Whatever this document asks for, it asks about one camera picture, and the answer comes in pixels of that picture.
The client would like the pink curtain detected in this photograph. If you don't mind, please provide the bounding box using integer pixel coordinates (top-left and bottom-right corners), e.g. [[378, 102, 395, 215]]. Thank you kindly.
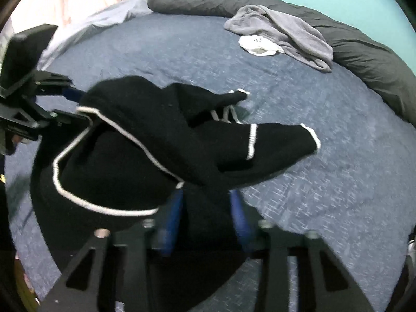
[[6, 0, 127, 40]]

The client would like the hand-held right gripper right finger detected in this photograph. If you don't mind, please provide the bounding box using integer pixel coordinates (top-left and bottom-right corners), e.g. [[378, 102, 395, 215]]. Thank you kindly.
[[229, 188, 374, 312]]

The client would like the light grey blanket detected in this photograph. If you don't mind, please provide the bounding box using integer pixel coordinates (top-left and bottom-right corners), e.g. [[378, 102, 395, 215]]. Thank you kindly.
[[39, 0, 153, 72]]

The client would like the black sweater with white trim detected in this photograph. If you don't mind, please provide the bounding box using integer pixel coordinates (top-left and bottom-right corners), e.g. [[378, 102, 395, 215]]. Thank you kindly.
[[30, 75, 321, 312]]

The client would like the dark grey long pillow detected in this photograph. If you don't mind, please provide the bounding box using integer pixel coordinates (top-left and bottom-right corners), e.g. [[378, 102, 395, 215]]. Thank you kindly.
[[147, 0, 416, 127]]

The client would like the white crumpled cloth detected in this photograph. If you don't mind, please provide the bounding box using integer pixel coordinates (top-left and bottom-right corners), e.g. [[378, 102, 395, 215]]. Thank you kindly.
[[239, 34, 285, 56]]

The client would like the grey crumpled garment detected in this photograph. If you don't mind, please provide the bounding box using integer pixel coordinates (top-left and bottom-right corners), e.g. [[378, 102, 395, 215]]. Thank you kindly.
[[224, 5, 334, 72]]

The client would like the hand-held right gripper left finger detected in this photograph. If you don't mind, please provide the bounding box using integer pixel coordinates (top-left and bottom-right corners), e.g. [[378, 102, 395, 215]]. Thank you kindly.
[[38, 188, 186, 312]]

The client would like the blue patterned bed sheet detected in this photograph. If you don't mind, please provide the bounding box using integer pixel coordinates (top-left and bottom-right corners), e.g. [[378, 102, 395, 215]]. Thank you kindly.
[[6, 13, 416, 312]]

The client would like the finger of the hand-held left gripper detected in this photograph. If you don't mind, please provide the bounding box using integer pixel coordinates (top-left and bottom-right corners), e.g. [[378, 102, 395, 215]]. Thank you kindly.
[[49, 110, 93, 127], [35, 71, 82, 102]]

